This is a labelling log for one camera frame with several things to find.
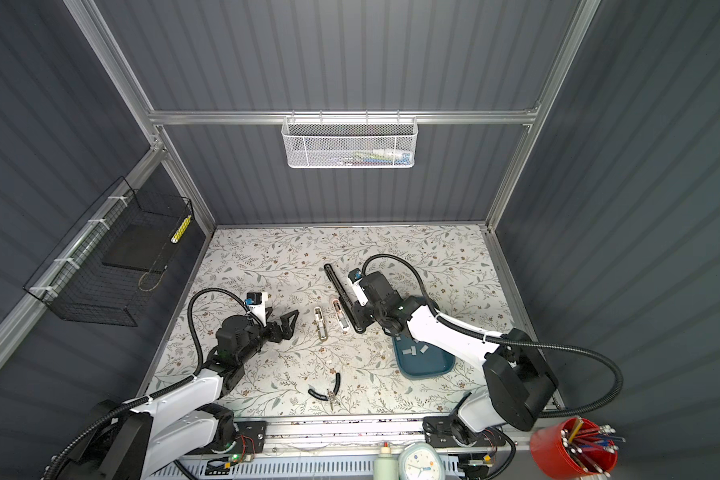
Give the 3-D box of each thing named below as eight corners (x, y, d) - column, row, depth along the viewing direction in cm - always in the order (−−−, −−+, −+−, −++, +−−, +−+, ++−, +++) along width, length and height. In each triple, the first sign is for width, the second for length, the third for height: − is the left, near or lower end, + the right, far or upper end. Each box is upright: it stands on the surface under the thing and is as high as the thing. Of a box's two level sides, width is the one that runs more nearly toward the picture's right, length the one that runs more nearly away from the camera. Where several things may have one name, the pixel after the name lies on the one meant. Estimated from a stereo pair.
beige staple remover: (317, 342, 91) (315, 335, 87) (312, 316, 97) (309, 308, 93) (328, 339, 92) (326, 332, 88) (322, 313, 98) (320, 305, 94)
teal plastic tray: (394, 380, 84) (396, 373, 80) (392, 342, 92) (393, 334, 87) (453, 380, 84) (458, 373, 80) (446, 342, 92) (450, 334, 87)
